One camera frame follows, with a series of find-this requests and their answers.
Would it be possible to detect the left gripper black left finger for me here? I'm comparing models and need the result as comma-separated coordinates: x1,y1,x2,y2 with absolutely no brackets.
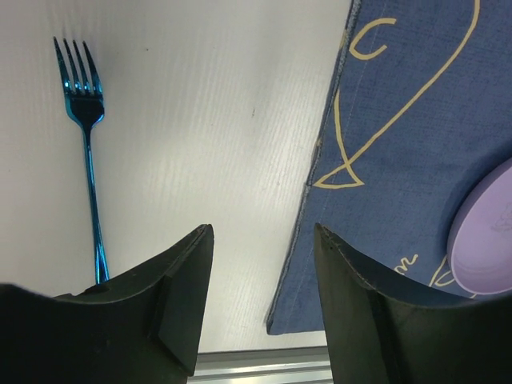
1,224,214,383

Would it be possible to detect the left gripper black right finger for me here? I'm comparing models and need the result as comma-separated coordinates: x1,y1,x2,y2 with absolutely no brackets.
314,225,511,383

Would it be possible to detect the purple plastic plate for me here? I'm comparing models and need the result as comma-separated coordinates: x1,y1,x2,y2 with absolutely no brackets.
446,160,511,295

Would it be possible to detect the blue fish-pattern cloth placemat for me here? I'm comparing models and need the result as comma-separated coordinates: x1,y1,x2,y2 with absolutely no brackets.
266,1,511,335

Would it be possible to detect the blue metal fork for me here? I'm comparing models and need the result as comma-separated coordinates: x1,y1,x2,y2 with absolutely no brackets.
53,38,110,284

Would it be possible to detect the aluminium mounting rail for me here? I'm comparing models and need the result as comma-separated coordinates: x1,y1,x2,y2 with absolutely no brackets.
188,347,334,384

